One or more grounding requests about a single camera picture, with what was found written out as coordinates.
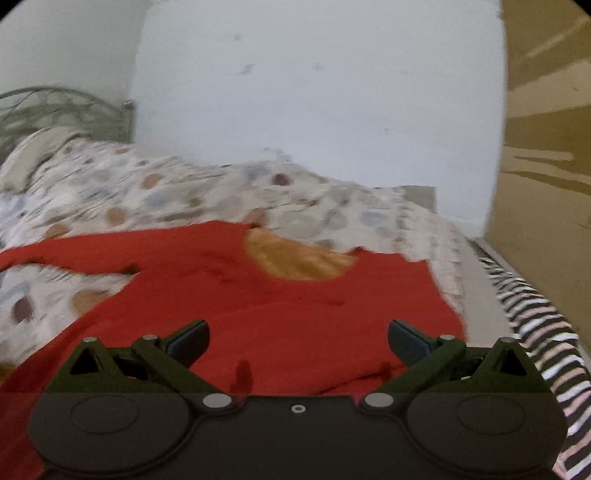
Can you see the zebra striped cloth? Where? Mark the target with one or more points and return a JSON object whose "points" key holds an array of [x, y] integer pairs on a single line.
{"points": [[545, 333]]}

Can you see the cream pillow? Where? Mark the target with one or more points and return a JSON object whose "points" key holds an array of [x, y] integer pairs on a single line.
{"points": [[28, 161]]}

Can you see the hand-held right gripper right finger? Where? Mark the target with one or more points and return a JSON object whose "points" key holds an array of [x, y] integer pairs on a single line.
{"points": [[406, 342]]}

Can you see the wooden board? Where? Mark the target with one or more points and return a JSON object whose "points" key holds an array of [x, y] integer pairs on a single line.
{"points": [[545, 184]]}

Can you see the metal bed headboard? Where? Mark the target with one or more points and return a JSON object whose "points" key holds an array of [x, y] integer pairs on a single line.
{"points": [[46, 104]]}

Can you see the dotted bed blanket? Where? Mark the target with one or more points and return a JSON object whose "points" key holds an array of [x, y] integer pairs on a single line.
{"points": [[184, 198]]}

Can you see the red shirt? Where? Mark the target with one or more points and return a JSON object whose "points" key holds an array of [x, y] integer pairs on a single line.
{"points": [[277, 323]]}

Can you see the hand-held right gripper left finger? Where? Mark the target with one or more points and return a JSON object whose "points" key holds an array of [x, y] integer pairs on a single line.
{"points": [[185, 340]]}

